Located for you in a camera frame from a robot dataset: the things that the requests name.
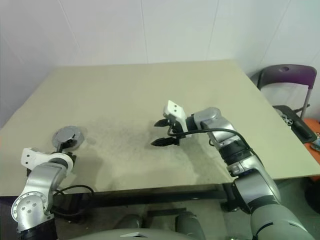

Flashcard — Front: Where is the black tray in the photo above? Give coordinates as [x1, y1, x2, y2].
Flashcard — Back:
[272, 104, 320, 145]

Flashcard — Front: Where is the dark rounded floor object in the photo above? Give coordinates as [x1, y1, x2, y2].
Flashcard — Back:
[305, 174, 320, 214]

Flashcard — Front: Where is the purple folding chair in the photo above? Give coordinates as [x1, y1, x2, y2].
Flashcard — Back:
[249, 64, 318, 120]

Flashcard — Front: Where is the black oblong object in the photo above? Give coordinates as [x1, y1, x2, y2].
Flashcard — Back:
[294, 119, 314, 139]

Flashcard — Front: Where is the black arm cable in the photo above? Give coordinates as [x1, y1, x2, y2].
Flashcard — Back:
[167, 127, 255, 154]
[51, 184, 96, 219]

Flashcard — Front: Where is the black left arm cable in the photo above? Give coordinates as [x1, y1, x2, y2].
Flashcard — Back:
[51, 184, 96, 219]

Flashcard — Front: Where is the black table frame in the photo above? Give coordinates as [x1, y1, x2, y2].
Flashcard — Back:
[51, 182, 249, 214]

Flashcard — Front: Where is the dark rounded grey shape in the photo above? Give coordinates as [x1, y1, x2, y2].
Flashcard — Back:
[174, 210, 207, 240]

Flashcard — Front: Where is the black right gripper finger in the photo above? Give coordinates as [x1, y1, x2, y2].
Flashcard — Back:
[153, 118, 171, 129]
[150, 136, 176, 148]

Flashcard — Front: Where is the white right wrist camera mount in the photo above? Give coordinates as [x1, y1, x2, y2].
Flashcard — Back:
[162, 99, 189, 133]

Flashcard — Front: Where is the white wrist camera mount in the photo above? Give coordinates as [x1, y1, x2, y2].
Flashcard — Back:
[162, 99, 189, 133]
[20, 147, 75, 175]

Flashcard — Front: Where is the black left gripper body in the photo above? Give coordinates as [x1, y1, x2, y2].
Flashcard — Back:
[51, 147, 78, 164]

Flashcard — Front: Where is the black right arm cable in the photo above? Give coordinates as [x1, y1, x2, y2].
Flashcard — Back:
[167, 127, 255, 154]

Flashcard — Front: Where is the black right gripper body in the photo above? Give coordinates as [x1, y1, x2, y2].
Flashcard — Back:
[167, 114, 184, 146]

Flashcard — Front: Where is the grey round motor lid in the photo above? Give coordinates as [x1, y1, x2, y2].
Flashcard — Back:
[51, 125, 85, 151]

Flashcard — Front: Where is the grey robot torso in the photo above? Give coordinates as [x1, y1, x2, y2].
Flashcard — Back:
[74, 226, 181, 240]

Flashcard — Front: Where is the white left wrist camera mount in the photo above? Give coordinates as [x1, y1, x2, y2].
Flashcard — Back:
[20, 147, 75, 175]

